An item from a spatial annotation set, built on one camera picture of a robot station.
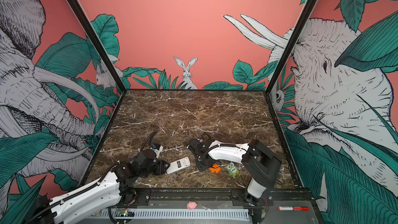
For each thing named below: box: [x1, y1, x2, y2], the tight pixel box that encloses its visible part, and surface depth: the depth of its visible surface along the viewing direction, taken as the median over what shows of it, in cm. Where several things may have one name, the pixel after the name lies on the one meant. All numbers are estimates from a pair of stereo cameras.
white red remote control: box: [165, 157, 191, 175], surface depth 85 cm
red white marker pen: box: [277, 205, 310, 212], surface depth 73 cm
